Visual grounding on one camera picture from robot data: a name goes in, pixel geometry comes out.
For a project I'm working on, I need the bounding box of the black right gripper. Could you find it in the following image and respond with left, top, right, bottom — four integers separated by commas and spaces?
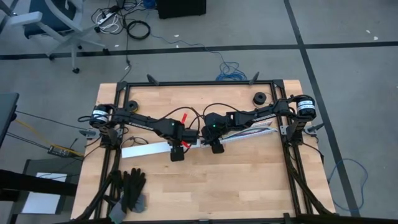
200, 112, 236, 154

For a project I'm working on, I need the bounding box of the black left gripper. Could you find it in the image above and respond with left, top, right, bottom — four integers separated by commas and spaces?
169, 123, 200, 162

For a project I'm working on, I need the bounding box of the bundle of coloured cables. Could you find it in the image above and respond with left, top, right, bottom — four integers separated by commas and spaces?
222, 127, 274, 141

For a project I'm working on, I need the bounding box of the white raceway cover strip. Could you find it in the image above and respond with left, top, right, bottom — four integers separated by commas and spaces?
121, 139, 203, 159

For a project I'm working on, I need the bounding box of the coloured wire bundle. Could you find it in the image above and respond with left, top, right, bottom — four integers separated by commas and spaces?
242, 123, 274, 133

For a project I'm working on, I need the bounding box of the black work glove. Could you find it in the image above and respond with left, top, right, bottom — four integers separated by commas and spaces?
108, 169, 129, 224
121, 167, 147, 214

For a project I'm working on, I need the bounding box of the small black electronics box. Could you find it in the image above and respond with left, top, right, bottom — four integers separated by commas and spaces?
47, 144, 78, 159

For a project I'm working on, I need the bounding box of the white paper sheet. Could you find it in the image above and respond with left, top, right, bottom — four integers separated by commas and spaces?
21, 172, 68, 215

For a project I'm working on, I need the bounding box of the black computer case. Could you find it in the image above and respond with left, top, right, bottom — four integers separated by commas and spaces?
156, 0, 207, 20

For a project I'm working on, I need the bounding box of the grey cabinet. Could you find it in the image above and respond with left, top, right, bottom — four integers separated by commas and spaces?
12, 158, 85, 224

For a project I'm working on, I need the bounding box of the black flat crossbar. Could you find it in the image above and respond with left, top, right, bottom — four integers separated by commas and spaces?
0, 169, 78, 202

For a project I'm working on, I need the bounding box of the white power strip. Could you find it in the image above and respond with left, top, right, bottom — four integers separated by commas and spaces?
96, 11, 116, 26

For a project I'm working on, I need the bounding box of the black side desk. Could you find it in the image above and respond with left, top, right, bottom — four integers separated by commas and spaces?
0, 92, 20, 150

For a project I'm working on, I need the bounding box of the grey office chair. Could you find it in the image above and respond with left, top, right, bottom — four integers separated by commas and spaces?
0, 0, 110, 75

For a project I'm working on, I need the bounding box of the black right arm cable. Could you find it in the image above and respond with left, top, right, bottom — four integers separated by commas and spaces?
202, 102, 242, 118

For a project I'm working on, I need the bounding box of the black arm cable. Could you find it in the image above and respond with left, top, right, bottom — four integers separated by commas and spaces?
202, 102, 242, 118
158, 106, 201, 131

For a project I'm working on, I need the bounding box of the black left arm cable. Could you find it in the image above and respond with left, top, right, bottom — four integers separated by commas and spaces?
158, 106, 201, 131

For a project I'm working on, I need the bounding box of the black aluminium frame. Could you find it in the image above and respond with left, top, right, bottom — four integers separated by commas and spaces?
74, 71, 338, 224

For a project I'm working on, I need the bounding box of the blue floor cable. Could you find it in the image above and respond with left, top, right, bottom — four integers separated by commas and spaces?
146, 0, 248, 82
327, 157, 369, 213

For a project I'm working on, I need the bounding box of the black cable coil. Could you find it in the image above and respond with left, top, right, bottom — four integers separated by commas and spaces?
126, 20, 152, 41

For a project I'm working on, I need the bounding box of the yellow floor cable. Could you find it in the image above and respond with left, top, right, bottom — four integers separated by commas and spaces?
14, 119, 85, 157

